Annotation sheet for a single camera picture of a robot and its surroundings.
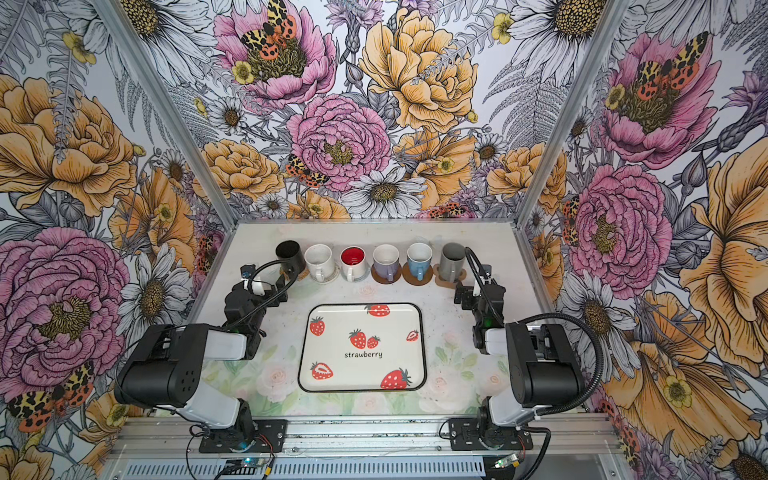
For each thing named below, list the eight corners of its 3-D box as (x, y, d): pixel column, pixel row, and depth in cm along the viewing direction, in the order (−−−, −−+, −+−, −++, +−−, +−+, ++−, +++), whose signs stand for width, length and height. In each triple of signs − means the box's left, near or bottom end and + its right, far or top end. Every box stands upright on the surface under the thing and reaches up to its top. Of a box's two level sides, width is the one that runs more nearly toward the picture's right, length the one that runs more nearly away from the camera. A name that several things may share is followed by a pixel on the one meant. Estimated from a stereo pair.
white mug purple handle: (367, 281, 106) (366, 265, 99) (379, 258, 113) (378, 241, 105) (391, 288, 104) (391, 272, 97) (401, 264, 111) (401, 247, 104)
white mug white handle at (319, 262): (305, 289, 103) (299, 274, 96) (312, 259, 112) (307, 243, 105) (331, 289, 103) (327, 274, 96) (336, 259, 112) (332, 243, 105)
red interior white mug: (341, 286, 104) (337, 271, 98) (344, 260, 112) (341, 245, 105) (364, 286, 104) (362, 271, 98) (366, 260, 112) (364, 245, 105)
